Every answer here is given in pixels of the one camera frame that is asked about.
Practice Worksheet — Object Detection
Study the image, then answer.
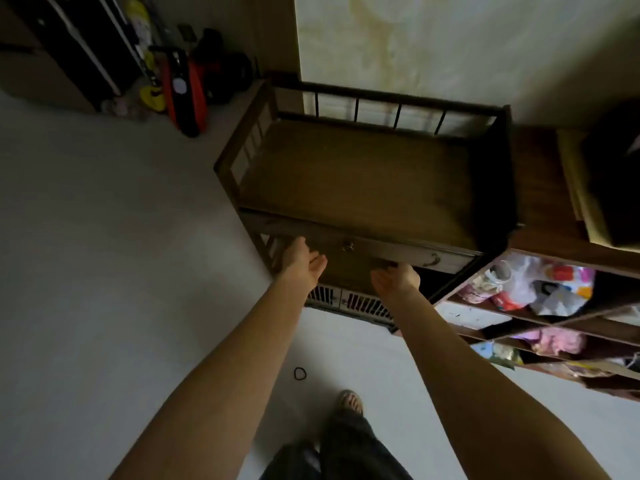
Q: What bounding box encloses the black case with silver trim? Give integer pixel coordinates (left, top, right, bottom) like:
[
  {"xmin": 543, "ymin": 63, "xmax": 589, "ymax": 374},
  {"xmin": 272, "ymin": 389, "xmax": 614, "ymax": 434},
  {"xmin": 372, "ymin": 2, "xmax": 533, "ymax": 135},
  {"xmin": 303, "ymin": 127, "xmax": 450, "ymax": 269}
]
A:
[{"xmin": 9, "ymin": 0, "xmax": 146, "ymax": 103}]

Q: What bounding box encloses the yellow flat box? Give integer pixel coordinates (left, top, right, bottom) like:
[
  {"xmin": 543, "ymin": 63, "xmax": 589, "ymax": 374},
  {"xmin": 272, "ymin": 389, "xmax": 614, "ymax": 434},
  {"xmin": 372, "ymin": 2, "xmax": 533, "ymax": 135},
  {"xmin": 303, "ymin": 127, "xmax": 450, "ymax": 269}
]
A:
[{"xmin": 557, "ymin": 128, "xmax": 640, "ymax": 251}]

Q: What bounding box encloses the person's right foot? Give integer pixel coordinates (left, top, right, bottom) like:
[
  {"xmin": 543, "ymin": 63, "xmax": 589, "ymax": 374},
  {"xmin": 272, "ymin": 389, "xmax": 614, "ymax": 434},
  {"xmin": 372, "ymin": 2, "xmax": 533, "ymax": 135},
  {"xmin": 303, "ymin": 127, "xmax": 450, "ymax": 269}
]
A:
[{"xmin": 339, "ymin": 389, "xmax": 365, "ymax": 415}]

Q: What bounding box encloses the red and black scooter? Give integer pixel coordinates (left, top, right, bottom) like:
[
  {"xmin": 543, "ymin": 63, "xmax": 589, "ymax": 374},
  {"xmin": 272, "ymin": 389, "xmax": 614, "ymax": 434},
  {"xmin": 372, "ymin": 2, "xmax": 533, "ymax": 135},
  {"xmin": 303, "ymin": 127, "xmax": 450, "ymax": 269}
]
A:
[{"xmin": 149, "ymin": 44, "xmax": 210, "ymax": 139}]

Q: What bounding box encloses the person's left forearm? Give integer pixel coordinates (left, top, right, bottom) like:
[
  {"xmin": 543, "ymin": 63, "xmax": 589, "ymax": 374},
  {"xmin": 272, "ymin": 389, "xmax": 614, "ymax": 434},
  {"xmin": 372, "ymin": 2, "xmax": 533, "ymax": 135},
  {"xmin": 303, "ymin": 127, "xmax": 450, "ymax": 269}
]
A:
[{"xmin": 111, "ymin": 274, "xmax": 321, "ymax": 480}]

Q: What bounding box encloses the person's left hand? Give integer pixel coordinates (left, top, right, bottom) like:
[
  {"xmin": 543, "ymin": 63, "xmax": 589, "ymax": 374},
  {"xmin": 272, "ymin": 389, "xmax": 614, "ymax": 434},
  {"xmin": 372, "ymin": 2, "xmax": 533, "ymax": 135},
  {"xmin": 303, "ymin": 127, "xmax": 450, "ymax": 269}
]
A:
[{"xmin": 277, "ymin": 236, "xmax": 329, "ymax": 291}]

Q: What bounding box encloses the dark wooden drawer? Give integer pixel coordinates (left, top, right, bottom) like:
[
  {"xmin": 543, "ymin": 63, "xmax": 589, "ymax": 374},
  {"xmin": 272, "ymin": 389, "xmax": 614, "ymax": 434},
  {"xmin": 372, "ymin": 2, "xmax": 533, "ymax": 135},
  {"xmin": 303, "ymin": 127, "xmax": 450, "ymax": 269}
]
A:
[{"xmin": 239, "ymin": 208, "xmax": 485, "ymax": 277}]

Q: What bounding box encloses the dark wooden railed cabinet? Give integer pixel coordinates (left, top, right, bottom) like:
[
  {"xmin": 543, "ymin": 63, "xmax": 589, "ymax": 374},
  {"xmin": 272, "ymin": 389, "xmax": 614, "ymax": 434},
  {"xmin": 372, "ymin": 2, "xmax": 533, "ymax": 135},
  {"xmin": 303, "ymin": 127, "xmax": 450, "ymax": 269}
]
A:
[{"xmin": 213, "ymin": 69, "xmax": 519, "ymax": 335}]

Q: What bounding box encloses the person's right hand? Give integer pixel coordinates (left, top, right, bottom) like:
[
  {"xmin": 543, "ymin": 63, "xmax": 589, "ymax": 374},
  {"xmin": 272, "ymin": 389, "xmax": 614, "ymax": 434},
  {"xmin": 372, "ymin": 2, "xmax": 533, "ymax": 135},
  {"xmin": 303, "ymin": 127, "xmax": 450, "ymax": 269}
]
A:
[{"xmin": 369, "ymin": 262, "xmax": 422, "ymax": 297}]

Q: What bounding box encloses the pink fluffy slipper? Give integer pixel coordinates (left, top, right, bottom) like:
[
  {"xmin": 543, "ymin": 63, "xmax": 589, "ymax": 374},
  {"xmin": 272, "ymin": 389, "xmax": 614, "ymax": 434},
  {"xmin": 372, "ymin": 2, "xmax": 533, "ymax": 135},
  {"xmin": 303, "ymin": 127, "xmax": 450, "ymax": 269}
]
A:
[{"xmin": 102, "ymin": 97, "xmax": 146, "ymax": 121}]

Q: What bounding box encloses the person's right forearm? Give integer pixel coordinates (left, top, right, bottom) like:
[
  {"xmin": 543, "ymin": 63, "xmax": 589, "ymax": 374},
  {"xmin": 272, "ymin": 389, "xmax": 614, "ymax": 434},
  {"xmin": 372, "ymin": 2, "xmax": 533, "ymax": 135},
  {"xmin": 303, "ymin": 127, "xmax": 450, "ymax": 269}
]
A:
[{"xmin": 392, "ymin": 287, "xmax": 613, "ymax": 480}]

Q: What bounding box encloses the brown wooden cubby shelf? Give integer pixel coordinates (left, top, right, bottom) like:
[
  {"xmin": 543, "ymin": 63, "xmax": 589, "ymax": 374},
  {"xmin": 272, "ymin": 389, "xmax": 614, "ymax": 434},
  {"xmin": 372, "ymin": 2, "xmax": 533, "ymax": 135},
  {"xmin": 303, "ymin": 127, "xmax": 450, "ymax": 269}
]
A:
[{"xmin": 435, "ymin": 124, "xmax": 640, "ymax": 403}]

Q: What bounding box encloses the black and red bag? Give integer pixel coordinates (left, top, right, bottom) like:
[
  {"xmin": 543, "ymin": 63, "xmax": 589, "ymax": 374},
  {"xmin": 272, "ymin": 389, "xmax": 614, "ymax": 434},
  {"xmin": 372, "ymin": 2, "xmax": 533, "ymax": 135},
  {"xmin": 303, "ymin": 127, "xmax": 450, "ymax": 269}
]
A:
[{"xmin": 192, "ymin": 28, "xmax": 253, "ymax": 103}]

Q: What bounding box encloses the pink cloth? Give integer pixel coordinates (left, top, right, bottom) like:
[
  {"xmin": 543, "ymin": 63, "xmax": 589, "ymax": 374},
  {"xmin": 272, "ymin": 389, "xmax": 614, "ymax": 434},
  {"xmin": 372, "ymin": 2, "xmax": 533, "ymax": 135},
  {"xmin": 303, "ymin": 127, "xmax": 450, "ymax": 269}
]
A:
[{"xmin": 517, "ymin": 327, "xmax": 586, "ymax": 357}]

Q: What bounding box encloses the yellow toy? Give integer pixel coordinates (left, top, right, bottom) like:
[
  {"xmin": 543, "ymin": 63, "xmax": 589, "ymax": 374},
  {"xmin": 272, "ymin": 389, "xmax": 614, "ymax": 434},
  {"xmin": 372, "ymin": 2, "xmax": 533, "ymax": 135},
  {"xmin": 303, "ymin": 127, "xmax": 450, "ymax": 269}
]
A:
[{"xmin": 139, "ymin": 84, "xmax": 166, "ymax": 111}]

